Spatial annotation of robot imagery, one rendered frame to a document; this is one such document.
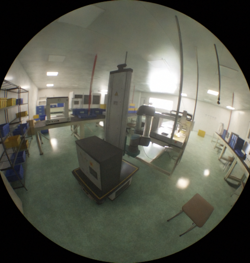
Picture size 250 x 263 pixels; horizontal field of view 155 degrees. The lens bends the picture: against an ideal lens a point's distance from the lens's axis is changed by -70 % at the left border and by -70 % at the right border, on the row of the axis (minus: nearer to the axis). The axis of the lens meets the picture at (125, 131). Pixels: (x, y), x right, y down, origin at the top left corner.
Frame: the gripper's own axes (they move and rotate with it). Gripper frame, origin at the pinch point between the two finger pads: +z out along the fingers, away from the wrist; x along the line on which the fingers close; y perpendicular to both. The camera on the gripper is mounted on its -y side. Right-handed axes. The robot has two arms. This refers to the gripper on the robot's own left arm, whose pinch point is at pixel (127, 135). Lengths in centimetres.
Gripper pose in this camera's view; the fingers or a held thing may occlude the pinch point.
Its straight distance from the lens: 190.7
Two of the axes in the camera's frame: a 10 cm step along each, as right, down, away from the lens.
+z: 2.7, 8.4, 4.8
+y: -9.0, 3.9, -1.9
